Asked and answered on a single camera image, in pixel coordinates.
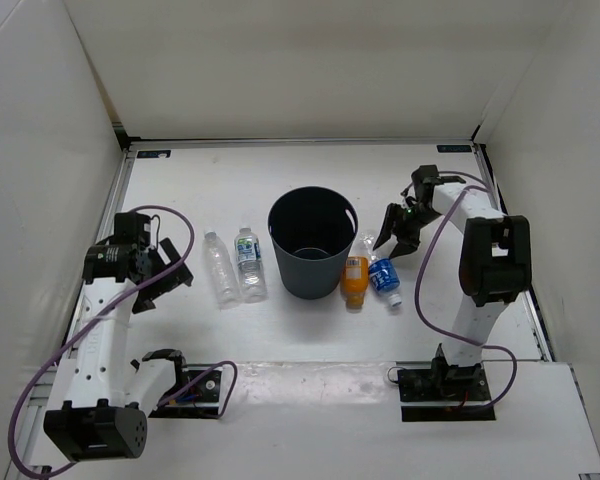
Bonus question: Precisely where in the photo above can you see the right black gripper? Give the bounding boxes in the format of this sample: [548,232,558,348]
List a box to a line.
[374,203,442,260]

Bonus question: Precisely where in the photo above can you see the clear bottle blue label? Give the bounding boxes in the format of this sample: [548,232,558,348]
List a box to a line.
[360,232,402,309]

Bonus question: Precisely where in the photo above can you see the orange plastic bottle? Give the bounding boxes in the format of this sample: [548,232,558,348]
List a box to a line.
[340,256,369,312]

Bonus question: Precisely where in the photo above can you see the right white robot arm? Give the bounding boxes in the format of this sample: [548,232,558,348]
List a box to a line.
[375,165,532,400]

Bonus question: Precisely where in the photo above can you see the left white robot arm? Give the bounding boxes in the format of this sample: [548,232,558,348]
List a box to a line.
[43,211,193,463]

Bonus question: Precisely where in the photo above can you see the dark grey plastic bin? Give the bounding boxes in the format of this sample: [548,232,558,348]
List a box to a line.
[267,186,359,300]

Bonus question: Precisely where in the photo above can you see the clear unlabelled plastic bottle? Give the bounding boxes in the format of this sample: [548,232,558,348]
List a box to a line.
[204,229,241,309]

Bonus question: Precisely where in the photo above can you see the clear bottle green label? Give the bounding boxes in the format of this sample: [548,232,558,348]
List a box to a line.
[234,225,267,303]

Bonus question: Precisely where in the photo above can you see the right blue table sticker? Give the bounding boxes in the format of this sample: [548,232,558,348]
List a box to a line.
[436,144,472,154]

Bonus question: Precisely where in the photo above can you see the blue table sticker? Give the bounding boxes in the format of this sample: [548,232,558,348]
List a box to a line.
[436,144,472,154]
[136,150,171,159]

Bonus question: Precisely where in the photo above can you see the left blue table sticker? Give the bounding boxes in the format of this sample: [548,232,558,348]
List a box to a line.
[136,150,171,159]

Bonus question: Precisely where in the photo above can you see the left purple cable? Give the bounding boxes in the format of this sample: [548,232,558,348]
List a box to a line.
[6,204,239,476]

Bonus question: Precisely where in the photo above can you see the right aluminium frame rail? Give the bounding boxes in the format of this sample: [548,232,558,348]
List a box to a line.
[471,142,554,362]

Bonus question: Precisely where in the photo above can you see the aluminium frame rail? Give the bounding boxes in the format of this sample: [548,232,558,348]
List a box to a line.
[7,147,130,475]
[471,142,554,362]

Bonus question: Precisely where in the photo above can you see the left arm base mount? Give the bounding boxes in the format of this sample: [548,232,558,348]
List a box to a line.
[150,367,223,420]

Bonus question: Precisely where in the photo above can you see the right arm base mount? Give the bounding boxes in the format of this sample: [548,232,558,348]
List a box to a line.
[386,364,496,423]

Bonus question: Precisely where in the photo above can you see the left aluminium frame rail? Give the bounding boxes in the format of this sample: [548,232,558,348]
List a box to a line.
[7,147,130,475]

